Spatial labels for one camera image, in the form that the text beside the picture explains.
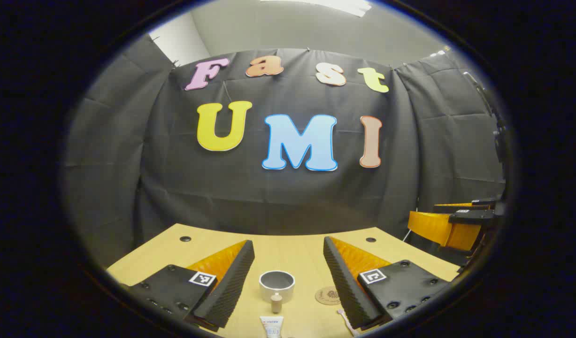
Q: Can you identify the white toothbrush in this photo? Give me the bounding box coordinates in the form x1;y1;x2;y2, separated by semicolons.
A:
337;308;359;337

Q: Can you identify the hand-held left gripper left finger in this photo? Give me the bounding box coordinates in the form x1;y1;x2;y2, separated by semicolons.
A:
120;239;255;333

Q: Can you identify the black backdrop cloth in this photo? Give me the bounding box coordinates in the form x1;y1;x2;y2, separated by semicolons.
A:
62;35;509;268

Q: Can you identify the white toothpaste tube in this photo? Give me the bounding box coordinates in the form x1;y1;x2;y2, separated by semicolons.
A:
260;315;285;338

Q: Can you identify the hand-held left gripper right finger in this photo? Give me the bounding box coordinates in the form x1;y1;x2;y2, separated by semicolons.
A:
323;236;460;331

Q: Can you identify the white cup with wooden handle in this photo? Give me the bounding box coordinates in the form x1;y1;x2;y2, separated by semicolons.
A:
259;270;296;314

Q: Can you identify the round cork coaster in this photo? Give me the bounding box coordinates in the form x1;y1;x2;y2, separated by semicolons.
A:
315;286;342;306

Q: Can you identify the light wooden desktop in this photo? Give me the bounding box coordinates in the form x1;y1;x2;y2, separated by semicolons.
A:
107;224;461;338

